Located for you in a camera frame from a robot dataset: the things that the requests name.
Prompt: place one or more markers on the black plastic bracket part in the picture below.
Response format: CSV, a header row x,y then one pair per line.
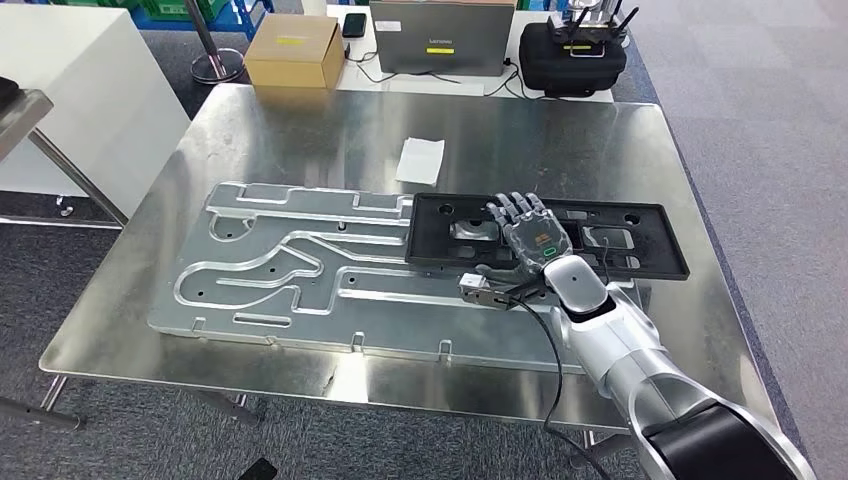
x,y
662,255

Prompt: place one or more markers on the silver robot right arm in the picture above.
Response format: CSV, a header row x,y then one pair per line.
x,y
616,338

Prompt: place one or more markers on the stainless steel workbench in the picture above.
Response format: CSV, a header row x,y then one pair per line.
x,y
298,132

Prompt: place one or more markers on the white paper sheet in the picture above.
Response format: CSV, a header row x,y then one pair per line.
x,y
420,162

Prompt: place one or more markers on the stamped metal panel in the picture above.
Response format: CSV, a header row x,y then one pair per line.
x,y
265,311

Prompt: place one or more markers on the grey laptop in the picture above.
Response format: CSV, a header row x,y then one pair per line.
x,y
411,40

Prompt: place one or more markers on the black carry bag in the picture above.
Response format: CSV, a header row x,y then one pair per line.
x,y
570,73

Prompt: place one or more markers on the black smartphone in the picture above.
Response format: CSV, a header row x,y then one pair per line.
x,y
354,25

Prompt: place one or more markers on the brown cardboard box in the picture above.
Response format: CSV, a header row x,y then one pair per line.
x,y
291,53

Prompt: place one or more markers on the black router with antennas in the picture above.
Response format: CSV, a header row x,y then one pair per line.
x,y
586,36

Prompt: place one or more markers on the chrome stanchion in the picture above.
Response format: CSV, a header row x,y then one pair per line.
x,y
218,66

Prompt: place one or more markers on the blue metal rack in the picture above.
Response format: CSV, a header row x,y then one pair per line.
x,y
172,21

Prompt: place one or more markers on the green plastic crate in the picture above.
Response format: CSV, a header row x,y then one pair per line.
x,y
99,3
179,8

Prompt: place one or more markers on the stainless steel side table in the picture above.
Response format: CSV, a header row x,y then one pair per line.
x,y
26,112

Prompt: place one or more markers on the black plastic panel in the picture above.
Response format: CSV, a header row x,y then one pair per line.
x,y
6,93

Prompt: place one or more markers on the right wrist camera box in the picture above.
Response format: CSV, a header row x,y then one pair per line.
x,y
472,283

